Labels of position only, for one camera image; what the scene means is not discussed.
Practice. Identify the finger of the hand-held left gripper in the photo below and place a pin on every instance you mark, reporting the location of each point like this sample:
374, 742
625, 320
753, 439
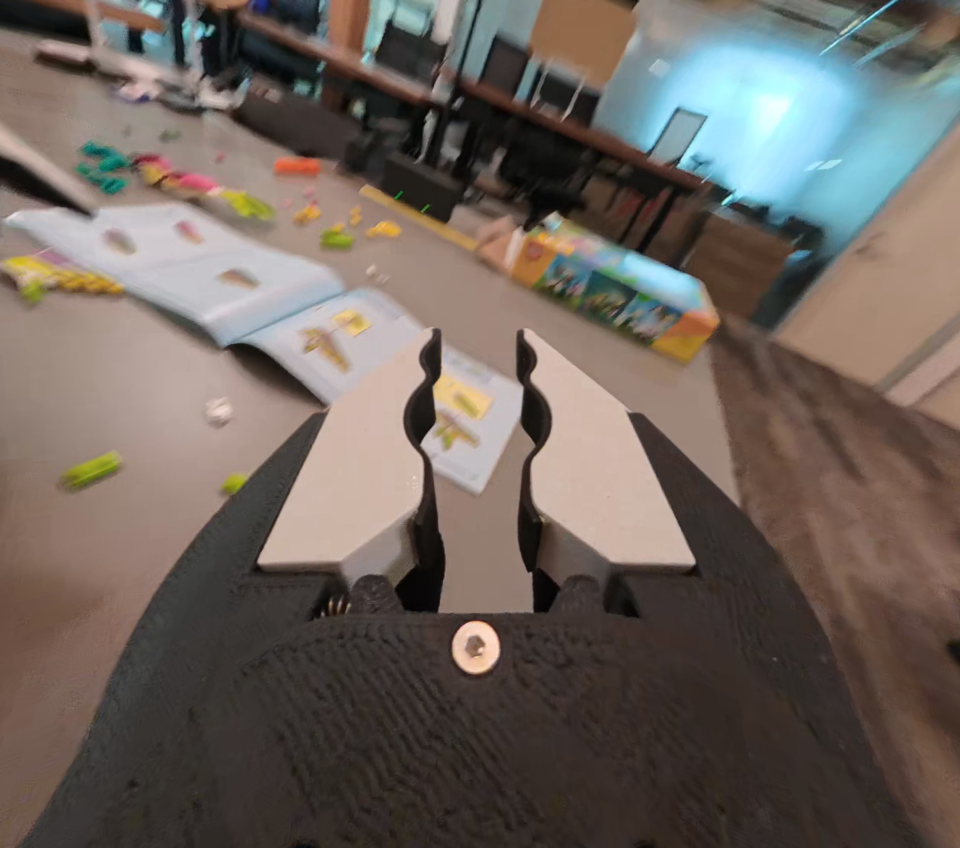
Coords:
37, 170

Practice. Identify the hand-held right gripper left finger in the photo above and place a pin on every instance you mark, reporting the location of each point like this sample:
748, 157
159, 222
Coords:
352, 481

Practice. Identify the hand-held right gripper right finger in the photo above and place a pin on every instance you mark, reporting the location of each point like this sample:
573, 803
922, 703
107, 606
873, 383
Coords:
600, 481

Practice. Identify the lime green lego plate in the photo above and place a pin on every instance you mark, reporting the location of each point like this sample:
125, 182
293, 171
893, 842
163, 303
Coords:
91, 470
234, 484

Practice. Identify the small white lego piece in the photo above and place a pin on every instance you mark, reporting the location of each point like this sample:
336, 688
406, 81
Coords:
218, 412

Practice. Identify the pile of teal lego pieces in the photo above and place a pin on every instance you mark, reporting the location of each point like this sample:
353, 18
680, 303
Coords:
105, 167

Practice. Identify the striped lego wing assembly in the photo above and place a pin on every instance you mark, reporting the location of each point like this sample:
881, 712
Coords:
56, 274

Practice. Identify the pile of pink lego pieces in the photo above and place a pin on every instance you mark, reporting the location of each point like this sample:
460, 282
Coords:
180, 177

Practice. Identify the colourful lego box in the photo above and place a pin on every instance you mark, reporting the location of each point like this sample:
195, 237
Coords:
615, 297

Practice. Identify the lime green lego brick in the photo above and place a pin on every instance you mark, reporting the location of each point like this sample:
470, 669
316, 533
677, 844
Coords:
337, 237

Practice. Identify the large yellow lego piece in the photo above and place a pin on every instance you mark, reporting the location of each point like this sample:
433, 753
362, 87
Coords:
383, 230

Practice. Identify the orange lego piece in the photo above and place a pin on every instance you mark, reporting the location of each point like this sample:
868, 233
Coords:
297, 166

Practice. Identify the light blue instruction booklet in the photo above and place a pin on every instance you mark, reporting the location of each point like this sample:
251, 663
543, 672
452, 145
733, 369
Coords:
187, 278

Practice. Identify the wooden cabinet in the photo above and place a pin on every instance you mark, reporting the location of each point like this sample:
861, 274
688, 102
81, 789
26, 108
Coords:
739, 263

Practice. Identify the yellow tape strip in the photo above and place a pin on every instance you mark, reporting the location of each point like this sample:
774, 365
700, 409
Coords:
442, 230

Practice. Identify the black box with green light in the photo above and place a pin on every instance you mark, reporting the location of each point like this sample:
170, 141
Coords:
421, 188

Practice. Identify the white framed board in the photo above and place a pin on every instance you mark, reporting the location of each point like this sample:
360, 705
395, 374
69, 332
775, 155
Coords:
677, 137

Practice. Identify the long wooden table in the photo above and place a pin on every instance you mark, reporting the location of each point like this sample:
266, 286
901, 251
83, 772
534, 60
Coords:
525, 106

